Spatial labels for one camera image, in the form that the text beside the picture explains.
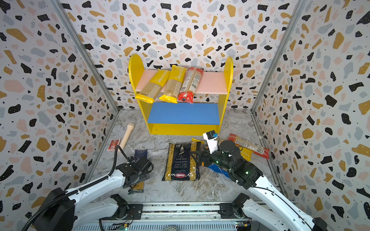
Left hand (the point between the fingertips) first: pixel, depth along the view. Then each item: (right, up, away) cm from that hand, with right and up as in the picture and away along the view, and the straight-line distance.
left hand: (141, 176), depth 84 cm
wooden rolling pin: (-16, +28, +23) cm, 40 cm away
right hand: (+31, +19, -18) cm, 41 cm away
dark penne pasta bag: (+23, +7, 0) cm, 24 cm away
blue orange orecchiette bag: (+46, +3, +2) cm, 46 cm away
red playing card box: (-24, +16, +15) cm, 33 cm away
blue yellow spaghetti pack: (+1, -5, -4) cm, 6 cm away
